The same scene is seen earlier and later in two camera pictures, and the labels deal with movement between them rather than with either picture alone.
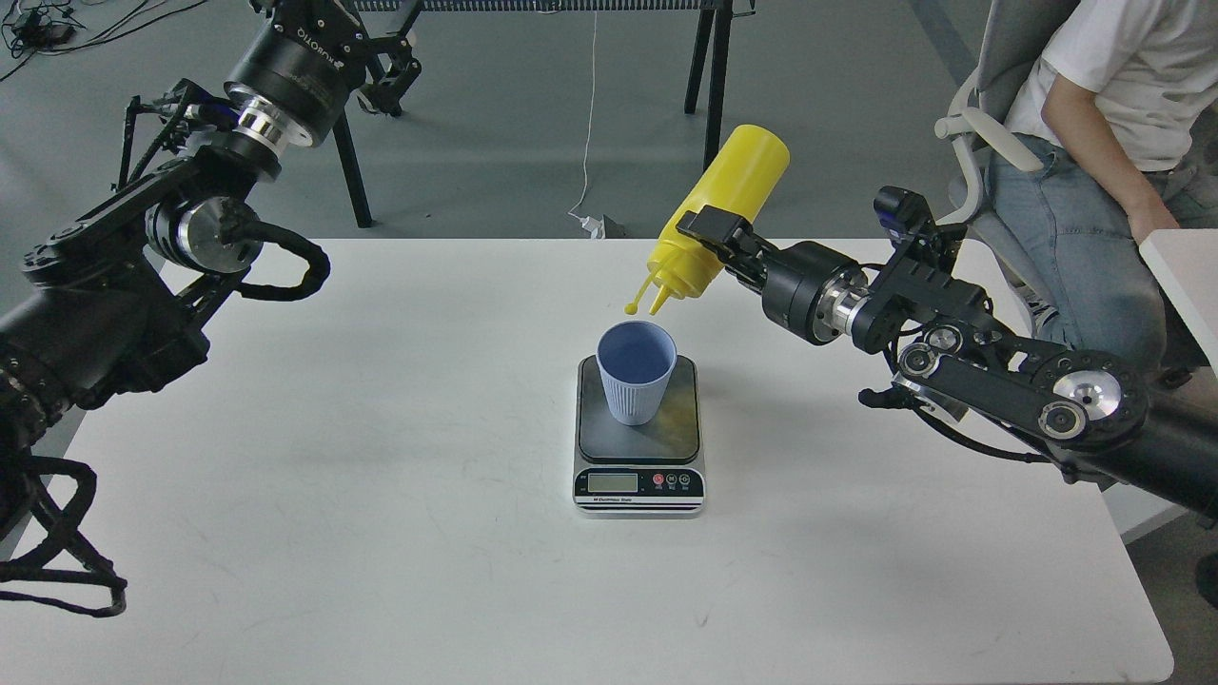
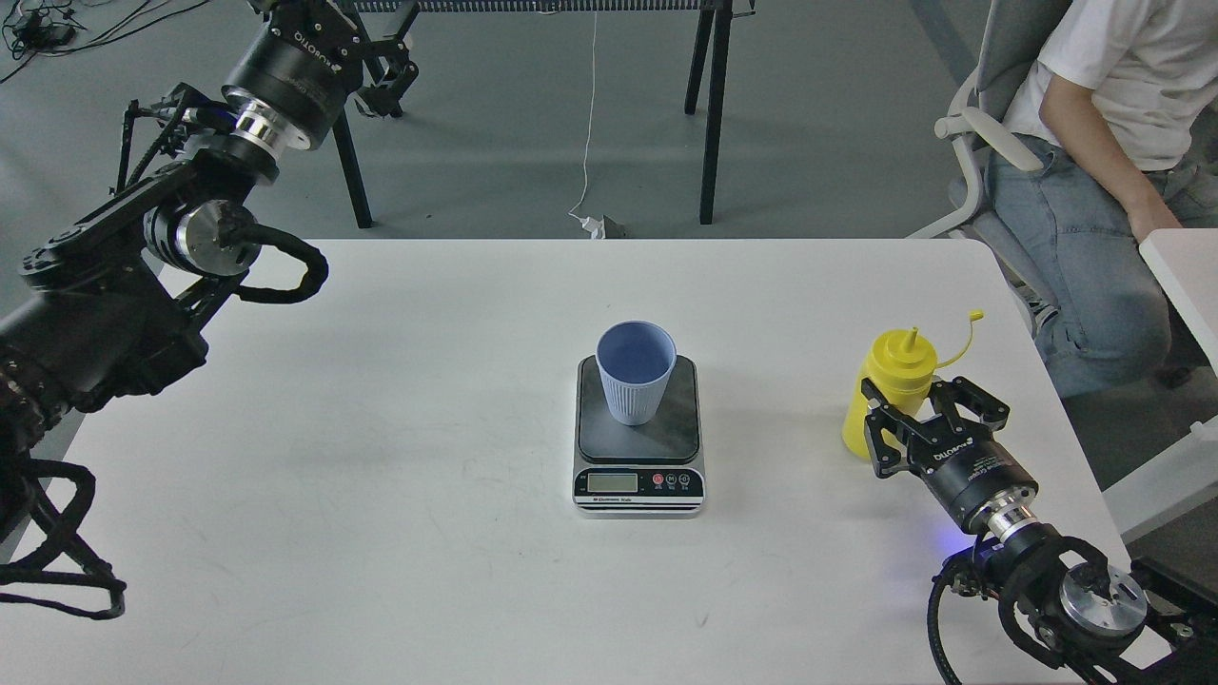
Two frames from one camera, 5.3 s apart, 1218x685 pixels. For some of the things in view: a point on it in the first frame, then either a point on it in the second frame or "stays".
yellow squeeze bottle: [738, 179] to [902, 366]
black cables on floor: [40, 27] stays
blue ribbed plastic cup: [637, 360] stays
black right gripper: [813, 292] to [976, 479]
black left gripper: [293, 77] stays
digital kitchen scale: [650, 470] stays
